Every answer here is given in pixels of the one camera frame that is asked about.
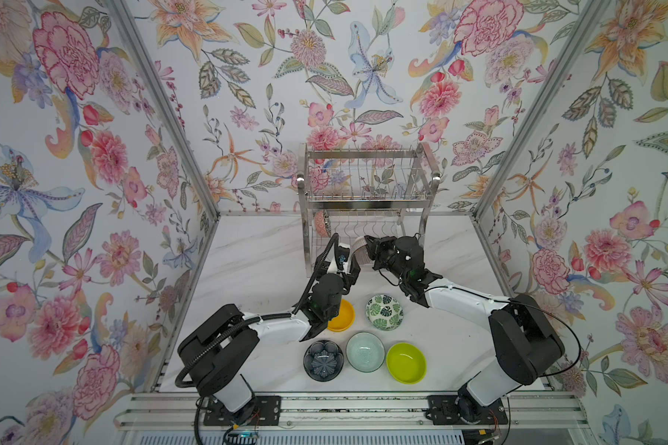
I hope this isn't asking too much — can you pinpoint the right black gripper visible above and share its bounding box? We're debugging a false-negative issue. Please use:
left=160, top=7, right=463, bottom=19
left=366, top=234, right=411, bottom=289

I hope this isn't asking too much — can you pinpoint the pink striped bowl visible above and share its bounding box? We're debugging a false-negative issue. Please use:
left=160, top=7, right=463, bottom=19
left=349, top=237, right=373, bottom=272

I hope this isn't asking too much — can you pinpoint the yellow bowl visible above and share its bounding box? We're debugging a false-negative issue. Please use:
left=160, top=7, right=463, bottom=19
left=328, top=299, right=356, bottom=333

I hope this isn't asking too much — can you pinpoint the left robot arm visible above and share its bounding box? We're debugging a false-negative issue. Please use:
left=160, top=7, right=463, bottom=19
left=174, top=235, right=361, bottom=415

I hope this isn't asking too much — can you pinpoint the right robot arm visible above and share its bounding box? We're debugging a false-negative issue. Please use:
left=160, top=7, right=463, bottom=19
left=363, top=235, right=565, bottom=418

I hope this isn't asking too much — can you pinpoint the steel two-tier dish rack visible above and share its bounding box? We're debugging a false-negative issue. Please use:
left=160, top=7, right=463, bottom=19
left=295, top=143, right=442, bottom=274

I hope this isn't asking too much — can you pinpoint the green leaf pattern bowl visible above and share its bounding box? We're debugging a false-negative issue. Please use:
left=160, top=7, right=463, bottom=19
left=365, top=294, right=405, bottom=332

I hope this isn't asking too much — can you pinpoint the pale celadon bowl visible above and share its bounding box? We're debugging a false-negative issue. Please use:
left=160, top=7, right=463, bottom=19
left=346, top=332, right=386, bottom=373

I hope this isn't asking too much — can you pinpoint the dark blue flower bowl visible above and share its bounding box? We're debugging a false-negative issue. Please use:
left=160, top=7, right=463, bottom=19
left=302, top=340, right=344, bottom=382

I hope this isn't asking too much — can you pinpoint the lime green bowl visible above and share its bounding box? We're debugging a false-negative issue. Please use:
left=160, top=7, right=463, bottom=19
left=386, top=342, right=427, bottom=385

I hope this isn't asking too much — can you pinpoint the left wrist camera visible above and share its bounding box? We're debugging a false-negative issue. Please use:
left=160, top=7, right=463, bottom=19
left=334, top=248, right=350, bottom=273

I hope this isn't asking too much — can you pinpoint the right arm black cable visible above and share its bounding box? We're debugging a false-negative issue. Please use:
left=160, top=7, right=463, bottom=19
left=377, top=266, right=583, bottom=445

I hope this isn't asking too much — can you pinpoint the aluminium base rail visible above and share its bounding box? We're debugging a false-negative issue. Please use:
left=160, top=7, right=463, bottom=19
left=114, top=390, right=589, bottom=431

